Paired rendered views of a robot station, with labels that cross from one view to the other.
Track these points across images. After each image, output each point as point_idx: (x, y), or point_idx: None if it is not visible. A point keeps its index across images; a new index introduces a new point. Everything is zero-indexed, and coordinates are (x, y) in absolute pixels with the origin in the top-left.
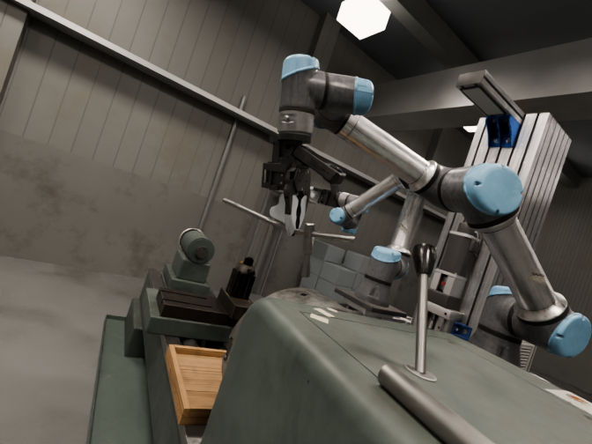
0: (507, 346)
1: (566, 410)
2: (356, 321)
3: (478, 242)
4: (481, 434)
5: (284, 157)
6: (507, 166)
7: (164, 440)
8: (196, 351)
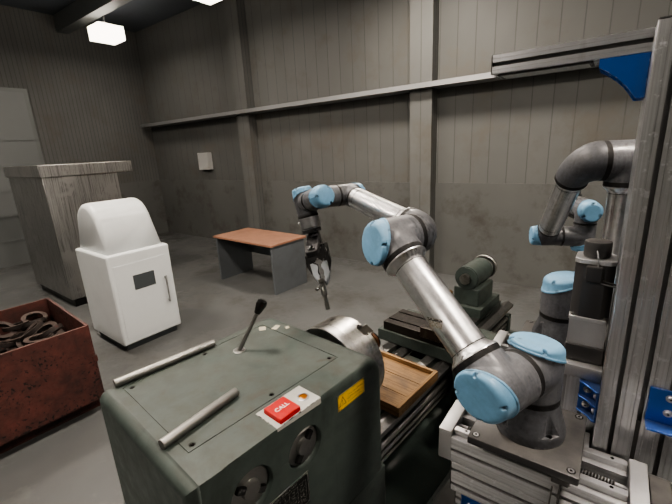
0: None
1: (270, 387)
2: (282, 333)
3: (618, 266)
4: (183, 351)
5: None
6: (374, 223)
7: None
8: (381, 353)
